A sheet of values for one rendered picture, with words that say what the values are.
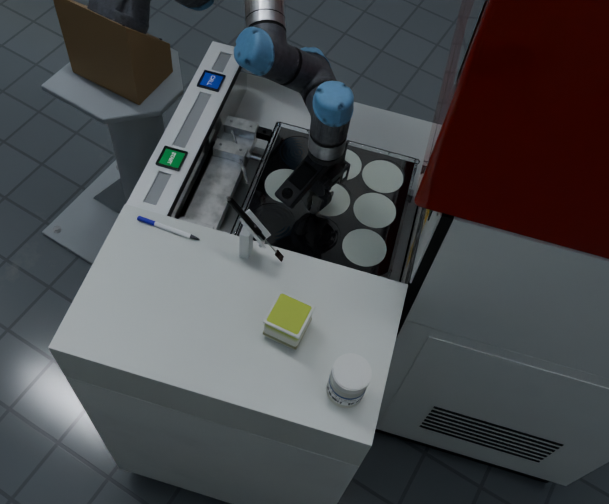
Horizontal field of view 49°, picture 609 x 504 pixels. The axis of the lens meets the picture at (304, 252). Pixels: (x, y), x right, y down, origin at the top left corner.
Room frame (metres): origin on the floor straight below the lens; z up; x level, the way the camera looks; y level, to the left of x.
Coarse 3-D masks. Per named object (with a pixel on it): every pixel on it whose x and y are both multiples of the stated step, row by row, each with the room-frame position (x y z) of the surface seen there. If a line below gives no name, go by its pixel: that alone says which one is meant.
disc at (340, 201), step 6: (336, 186) 0.99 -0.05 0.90; (336, 192) 0.97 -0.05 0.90; (342, 192) 0.97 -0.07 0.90; (336, 198) 0.95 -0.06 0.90; (342, 198) 0.96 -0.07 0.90; (348, 198) 0.96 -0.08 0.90; (330, 204) 0.93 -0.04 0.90; (336, 204) 0.94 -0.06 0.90; (342, 204) 0.94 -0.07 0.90; (348, 204) 0.94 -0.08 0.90; (324, 210) 0.91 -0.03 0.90; (330, 210) 0.92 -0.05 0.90; (336, 210) 0.92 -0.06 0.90; (342, 210) 0.92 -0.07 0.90
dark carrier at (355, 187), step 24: (288, 144) 1.09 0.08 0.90; (264, 168) 1.01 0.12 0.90; (288, 168) 1.02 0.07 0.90; (408, 168) 1.08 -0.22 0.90; (264, 192) 0.94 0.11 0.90; (360, 192) 0.98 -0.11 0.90; (264, 216) 0.87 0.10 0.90; (288, 216) 0.88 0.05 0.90; (312, 216) 0.89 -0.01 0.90; (336, 216) 0.90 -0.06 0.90; (288, 240) 0.82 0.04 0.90; (312, 240) 0.83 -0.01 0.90; (336, 240) 0.84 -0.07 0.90; (384, 240) 0.86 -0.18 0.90; (384, 264) 0.79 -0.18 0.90
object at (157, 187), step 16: (224, 48) 1.32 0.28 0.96; (208, 64) 1.26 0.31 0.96; (224, 64) 1.27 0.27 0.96; (192, 80) 1.20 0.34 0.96; (224, 80) 1.21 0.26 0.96; (192, 96) 1.14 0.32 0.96; (208, 96) 1.15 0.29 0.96; (224, 96) 1.16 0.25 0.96; (176, 112) 1.08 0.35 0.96; (192, 112) 1.10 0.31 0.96; (208, 112) 1.10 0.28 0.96; (176, 128) 1.04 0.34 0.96; (192, 128) 1.05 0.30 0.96; (208, 128) 1.05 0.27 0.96; (160, 144) 0.98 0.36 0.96; (176, 144) 0.99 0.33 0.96; (192, 144) 1.00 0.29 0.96; (192, 160) 0.95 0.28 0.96; (144, 176) 0.88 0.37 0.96; (160, 176) 0.89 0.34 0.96; (176, 176) 0.90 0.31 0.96; (144, 192) 0.84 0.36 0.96; (160, 192) 0.85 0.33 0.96; (176, 192) 0.85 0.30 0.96; (144, 208) 0.80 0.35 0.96; (160, 208) 0.81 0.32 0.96
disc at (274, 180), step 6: (270, 174) 0.99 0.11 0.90; (276, 174) 1.00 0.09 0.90; (282, 174) 1.00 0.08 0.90; (288, 174) 1.00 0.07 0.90; (270, 180) 0.97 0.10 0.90; (276, 180) 0.98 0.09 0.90; (282, 180) 0.98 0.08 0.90; (270, 186) 0.96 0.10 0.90; (276, 186) 0.96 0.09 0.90; (270, 192) 0.94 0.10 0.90; (276, 198) 0.93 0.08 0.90
